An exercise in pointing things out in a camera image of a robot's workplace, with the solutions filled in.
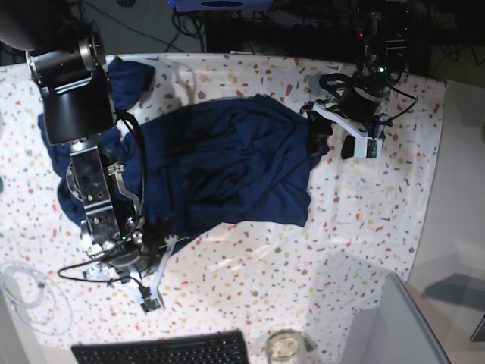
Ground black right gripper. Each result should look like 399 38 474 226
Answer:
108 218 174 278

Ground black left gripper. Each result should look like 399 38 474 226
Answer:
307 84 390 159

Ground navy blue t-shirt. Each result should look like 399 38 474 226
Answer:
36 56 330 254

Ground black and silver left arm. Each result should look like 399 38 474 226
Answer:
300 1 408 159

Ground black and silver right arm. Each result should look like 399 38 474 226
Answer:
1 1 171 282

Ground terrazzo pattern table cloth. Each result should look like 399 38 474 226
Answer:
1 64 446 362

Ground black computer keyboard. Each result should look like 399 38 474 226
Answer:
70 331 249 364

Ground clear glass jar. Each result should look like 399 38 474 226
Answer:
265 330 307 364

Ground grey monitor back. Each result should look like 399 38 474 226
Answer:
341 273 450 363

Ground coiled white cable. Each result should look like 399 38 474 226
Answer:
0 260 74 337

